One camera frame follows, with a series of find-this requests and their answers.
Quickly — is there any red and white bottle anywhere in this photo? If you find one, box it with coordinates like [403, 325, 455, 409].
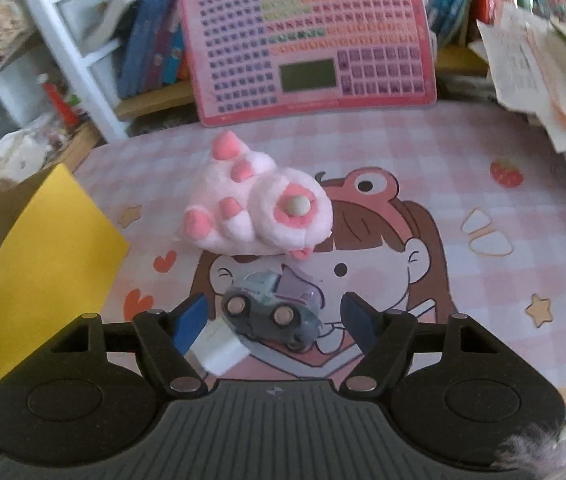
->
[38, 74, 72, 127]

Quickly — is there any white desk shelf unit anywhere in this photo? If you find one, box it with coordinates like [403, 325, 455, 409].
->
[0, 0, 484, 143]

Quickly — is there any crumpled white bag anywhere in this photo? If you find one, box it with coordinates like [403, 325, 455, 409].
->
[0, 115, 64, 182]

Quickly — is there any white charger plug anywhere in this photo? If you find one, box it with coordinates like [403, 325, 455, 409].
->
[198, 324, 250, 377]

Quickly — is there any pink learning tablet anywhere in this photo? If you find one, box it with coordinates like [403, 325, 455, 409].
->
[178, 0, 438, 128]

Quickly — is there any pink printed table mat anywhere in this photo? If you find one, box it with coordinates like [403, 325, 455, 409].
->
[70, 95, 566, 411]

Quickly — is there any pink plush toy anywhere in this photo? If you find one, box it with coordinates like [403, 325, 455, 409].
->
[178, 130, 334, 261]

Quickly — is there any grey toy car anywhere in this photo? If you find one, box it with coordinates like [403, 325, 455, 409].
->
[220, 266, 324, 352]

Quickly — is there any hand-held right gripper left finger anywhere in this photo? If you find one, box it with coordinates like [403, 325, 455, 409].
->
[48, 292, 210, 401]

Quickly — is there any grey fur trim with bell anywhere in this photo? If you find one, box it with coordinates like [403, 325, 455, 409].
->
[495, 407, 566, 480]

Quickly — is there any pile of papers and books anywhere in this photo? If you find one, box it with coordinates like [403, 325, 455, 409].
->
[468, 0, 566, 186]

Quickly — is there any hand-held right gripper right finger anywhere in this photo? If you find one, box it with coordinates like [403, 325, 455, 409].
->
[338, 291, 506, 401]

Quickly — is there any yellow cardboard box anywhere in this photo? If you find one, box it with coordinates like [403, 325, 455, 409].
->
[0, 162, 131, 408]

